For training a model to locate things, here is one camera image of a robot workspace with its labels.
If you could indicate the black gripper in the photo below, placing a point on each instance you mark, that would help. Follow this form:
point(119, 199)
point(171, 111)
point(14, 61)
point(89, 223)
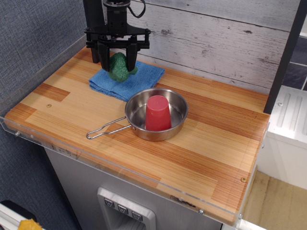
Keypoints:
point(117, 33)

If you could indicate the green toy broccoli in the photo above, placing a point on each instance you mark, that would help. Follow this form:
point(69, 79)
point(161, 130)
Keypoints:
point(118, 68)

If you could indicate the blue folded towel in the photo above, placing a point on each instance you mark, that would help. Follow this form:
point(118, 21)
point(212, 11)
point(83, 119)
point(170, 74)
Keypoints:
point(146, 77)

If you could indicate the small steel pan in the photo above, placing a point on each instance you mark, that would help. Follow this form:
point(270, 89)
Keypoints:
point(135, 113)

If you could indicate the red plastic cup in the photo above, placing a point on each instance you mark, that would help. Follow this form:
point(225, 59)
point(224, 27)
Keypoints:
point(157, 114)

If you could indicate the clear acrylic table guard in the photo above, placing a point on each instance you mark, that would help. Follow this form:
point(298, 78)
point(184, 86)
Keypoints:
point(205, 167)

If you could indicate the grey toy fridge cabinet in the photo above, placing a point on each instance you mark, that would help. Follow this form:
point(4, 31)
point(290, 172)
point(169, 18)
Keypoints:
point(81, 180)

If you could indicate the silver dispenser panel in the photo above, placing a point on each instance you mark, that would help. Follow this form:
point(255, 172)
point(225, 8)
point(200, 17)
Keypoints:
point(122, 214)

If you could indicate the white toy sink unit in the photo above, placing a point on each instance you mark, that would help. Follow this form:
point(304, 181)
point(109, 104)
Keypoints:
point(283, 154)

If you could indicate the black and yellow object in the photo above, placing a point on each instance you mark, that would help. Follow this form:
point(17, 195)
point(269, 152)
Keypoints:
point(15, 217)

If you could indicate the black right frame post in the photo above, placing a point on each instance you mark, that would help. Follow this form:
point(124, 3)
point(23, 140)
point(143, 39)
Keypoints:
point(286, 57)

